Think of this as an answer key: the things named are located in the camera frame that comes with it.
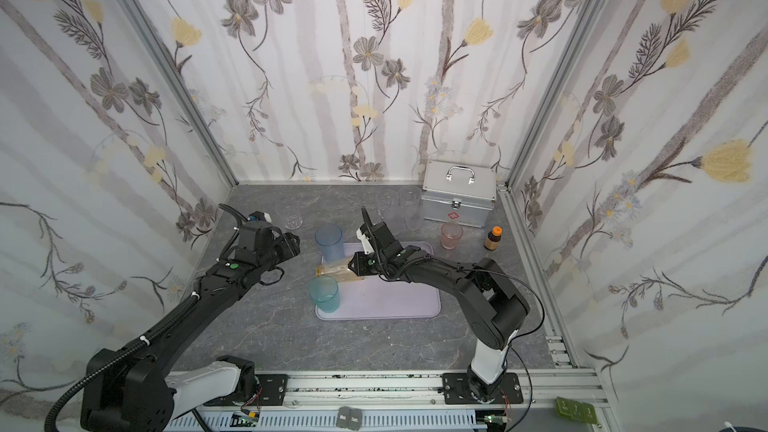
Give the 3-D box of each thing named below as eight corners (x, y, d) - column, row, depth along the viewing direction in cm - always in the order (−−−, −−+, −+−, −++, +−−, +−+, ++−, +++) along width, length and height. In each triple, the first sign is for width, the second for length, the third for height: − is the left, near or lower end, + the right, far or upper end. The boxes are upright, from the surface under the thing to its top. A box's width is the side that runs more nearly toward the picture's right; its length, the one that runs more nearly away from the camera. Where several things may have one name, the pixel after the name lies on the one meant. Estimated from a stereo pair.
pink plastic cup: (440, 249, 103) (443, 240, 99) (438, 230, 108) (440, 221, 104) (461, 249, 103) (465, 241, 99) (458, 230, 109) (461, 221, 104)
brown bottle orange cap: (485, 250, 103) (492, 235, 96) (483, 241, 105) (490, 226, 98) (495, 250, 103) (504, 235, 96) (493, 241, 105) (501, 226, 98)
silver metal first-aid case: (421, 227, 109) (427, 196, 96) (417, 179, 126) (421, 146, 112) (493, 228, 110) (508, 197, 96) (480, 180, 126) (491, 147, 112)
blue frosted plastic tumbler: (321, 265, 99) (313, 242, 88) (324, 247, 104) (317, 223, 93) (344, 265, 100) (339, 242, 88) (346, 248, 104) (342, 223, 93)
